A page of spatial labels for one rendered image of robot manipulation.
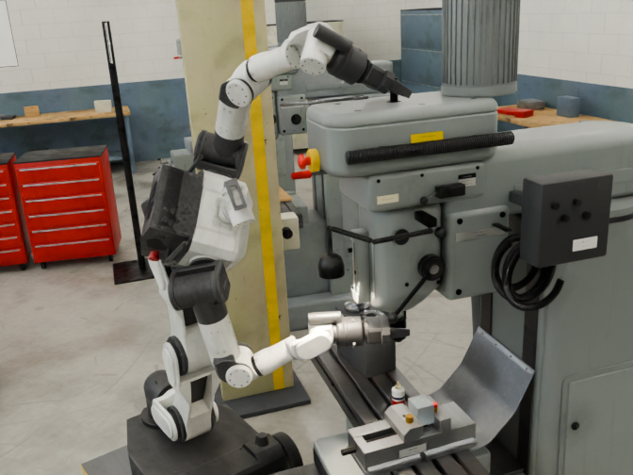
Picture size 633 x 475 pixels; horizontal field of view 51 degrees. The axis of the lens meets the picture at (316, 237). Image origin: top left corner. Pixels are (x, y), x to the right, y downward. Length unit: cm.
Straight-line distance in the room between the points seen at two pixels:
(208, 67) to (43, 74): 741
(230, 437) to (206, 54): 179
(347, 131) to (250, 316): 227
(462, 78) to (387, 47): 980
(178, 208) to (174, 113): 888
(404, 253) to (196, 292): 57
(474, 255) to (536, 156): 31
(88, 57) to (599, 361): 931
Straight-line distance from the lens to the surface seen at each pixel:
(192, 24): 339
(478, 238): 188
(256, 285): 370
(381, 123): 166
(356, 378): 235
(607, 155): 206
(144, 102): 1071
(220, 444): 272
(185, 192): 193
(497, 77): 183
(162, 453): 273
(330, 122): 164
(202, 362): 240
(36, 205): 639
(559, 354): 209
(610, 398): 228
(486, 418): 220
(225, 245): 192
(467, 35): 181
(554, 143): 196
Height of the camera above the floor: 214
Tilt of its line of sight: 19 degrees down
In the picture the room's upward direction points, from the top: 3 degrees counter-clockwise
